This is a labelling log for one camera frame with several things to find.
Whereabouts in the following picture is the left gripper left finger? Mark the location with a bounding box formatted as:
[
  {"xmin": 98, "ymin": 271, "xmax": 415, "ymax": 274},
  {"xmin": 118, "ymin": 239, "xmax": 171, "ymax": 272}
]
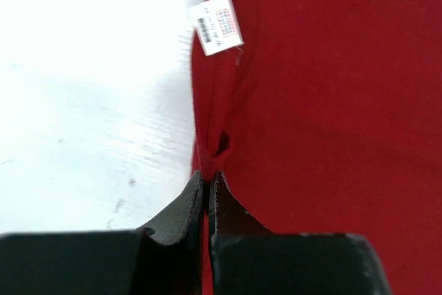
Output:
[{"xmin": 137, "ymin": 171, "xmax": 204, "ymax": 247}]

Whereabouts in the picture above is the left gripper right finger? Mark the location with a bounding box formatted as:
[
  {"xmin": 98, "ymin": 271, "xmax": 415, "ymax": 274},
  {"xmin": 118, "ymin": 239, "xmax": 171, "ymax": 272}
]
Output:
[{"xmin": 208, "ymin": 171, "xmax": 273, "ymax": 236}]

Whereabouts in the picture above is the dark red t-shirt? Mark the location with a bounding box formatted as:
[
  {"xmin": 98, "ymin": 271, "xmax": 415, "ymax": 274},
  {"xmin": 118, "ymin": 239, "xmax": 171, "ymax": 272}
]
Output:
[{"xmin": 191, "ymin": 0, "xmax": 441, "ymax": 294}]

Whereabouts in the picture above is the white garment label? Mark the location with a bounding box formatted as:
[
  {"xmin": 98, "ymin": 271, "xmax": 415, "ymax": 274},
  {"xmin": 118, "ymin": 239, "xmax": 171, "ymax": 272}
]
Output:
[{"xmin": 189, "ymin": 0, "xmax": 244, "ymax": 56}]

